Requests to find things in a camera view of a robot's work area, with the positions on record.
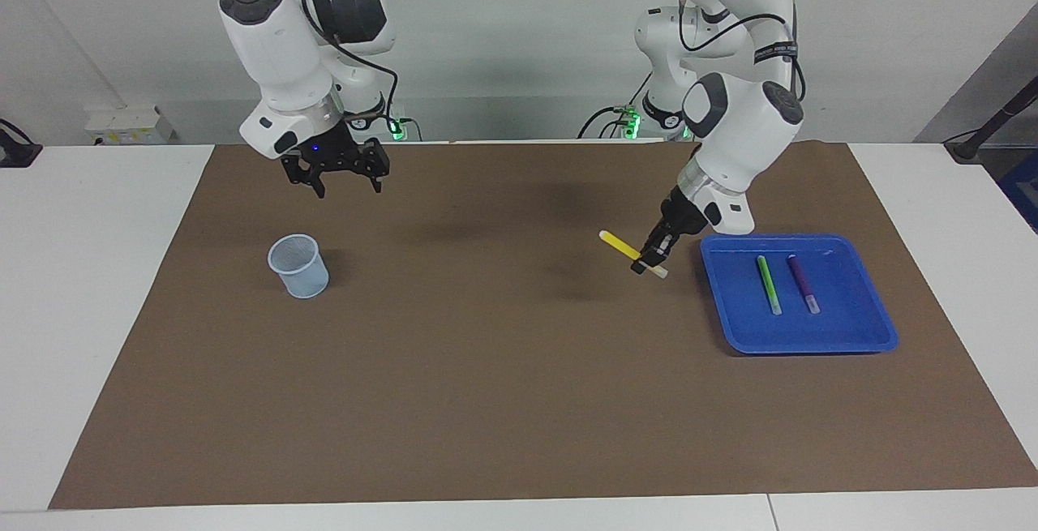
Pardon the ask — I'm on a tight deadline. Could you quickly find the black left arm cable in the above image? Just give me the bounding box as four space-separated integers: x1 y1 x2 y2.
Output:
680 0 806 102

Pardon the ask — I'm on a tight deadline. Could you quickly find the blue crate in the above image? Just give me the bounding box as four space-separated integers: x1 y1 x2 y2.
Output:
999 150 1038 233

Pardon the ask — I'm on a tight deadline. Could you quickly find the purple pen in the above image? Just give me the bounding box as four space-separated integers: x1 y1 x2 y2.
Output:
787 254 821 315

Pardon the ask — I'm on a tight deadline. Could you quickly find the brown table mat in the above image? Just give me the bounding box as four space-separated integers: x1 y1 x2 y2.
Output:
49 140 1038 510

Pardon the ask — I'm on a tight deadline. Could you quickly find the translucent plastic cup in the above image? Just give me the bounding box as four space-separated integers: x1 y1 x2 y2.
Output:
268 233 331 299

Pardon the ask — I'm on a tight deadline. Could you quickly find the green pen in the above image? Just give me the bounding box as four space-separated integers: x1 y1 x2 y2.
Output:
756 255 783 316

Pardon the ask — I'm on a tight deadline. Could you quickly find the black clamp mount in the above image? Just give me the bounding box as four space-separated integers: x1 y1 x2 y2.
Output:
0 118 43 169

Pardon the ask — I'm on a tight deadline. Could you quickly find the yellow pen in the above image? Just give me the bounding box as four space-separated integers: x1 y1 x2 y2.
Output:
598 229 670 280

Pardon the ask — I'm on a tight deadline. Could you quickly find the black pole stand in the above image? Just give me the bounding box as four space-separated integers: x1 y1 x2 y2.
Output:
943 77 1038 164

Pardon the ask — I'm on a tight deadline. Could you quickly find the blue plastic tray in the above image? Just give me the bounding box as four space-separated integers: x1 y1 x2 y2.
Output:
699 233 899 355

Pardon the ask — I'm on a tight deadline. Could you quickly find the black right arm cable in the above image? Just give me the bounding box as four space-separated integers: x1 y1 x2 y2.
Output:
302 0 401 136

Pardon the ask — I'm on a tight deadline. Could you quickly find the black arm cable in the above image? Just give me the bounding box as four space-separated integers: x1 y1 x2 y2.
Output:
680 0 806 102
302 0 401 136

